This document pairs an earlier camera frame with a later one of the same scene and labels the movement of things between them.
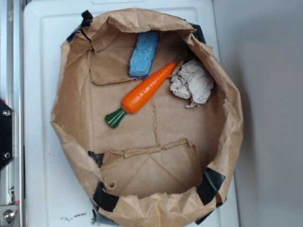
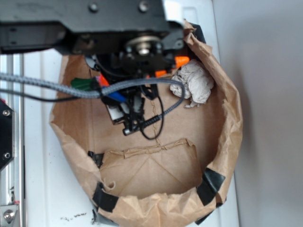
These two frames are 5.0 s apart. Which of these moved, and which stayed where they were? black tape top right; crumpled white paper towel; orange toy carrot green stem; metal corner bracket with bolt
Moved: orange toy carrot green stem
Stayed: crumpled white paper towel; black tape top right; metal corner bracket with bolt
